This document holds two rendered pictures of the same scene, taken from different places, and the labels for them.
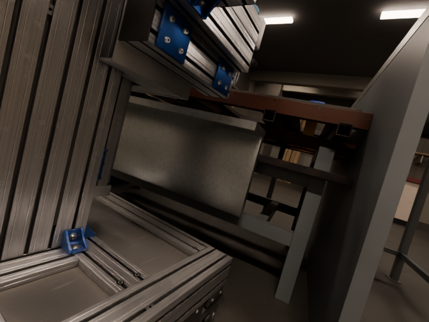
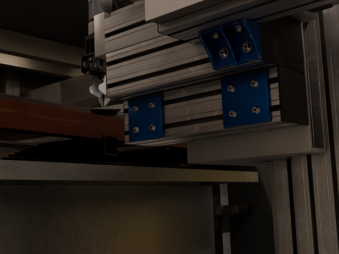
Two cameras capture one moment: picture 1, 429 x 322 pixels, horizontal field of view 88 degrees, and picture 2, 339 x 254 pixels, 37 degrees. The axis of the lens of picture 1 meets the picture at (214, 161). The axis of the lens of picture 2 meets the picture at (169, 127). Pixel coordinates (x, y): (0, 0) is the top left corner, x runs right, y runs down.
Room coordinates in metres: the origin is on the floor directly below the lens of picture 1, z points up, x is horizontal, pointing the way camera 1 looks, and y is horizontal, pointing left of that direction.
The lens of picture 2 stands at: (0.71, 1.46, 0.61)
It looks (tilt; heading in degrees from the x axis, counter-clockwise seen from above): 8 degrees up; 282
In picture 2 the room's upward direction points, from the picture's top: 2 degrees counter-clockwise
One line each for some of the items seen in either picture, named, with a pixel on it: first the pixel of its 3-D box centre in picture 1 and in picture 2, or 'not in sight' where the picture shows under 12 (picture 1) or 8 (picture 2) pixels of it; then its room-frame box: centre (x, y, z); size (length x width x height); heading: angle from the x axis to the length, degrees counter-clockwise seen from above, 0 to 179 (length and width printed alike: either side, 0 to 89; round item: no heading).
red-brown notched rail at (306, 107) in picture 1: (186, 90); (103, 128); (1.15, 0.23, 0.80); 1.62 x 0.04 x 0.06; 69
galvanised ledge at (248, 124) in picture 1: (133, 102); (84, 176); (1.11, 0.46, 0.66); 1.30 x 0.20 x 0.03; 69
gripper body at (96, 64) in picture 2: not in sight; (99, 56); (1.23, 0.03, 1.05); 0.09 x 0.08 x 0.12; 70
